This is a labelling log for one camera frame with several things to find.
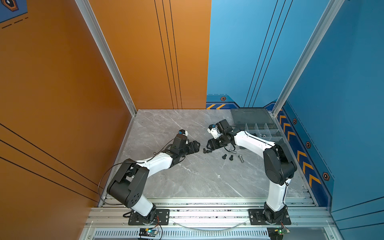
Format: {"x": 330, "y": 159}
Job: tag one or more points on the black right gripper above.
{"x": 212, "y": 144}

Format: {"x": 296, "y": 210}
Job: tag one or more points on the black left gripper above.
{"x": 196, "y": 148}

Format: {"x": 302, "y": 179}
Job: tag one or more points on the silver hex bolt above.
{"x": 241, "y": 158}

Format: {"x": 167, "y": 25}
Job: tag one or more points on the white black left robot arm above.
{"x": 127, "y": 185}

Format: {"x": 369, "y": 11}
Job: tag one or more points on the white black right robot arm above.
{"x": 279, "y": 167}

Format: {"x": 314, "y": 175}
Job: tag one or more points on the grey compartment organizer box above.
{"x": 257, "y": 129}

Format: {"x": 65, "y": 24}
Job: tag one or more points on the left green circuit board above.
{"x": 148, "y": 233}

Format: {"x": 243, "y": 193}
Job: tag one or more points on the green circuit board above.
{"x": 148, "y": 233}
{"x": 277, "y": 234}

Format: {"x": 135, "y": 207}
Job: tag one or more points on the right green circuit board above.
{"x": 277, "y": 234}

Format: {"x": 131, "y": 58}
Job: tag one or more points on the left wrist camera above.
{"x": 183, "y": 132}

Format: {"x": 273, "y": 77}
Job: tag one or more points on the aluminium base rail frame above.
{"x": 210, "y": 219}

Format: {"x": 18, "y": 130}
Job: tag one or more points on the aluminium left corner post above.
{"x": 101, "y": 42}

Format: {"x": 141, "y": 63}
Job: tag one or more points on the aluminium corner post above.
{"x": 101, "y": 42}
{"x": 319, "y": 32}

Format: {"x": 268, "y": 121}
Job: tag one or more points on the aluminium right corner post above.
{"x": 319, "y": 32}

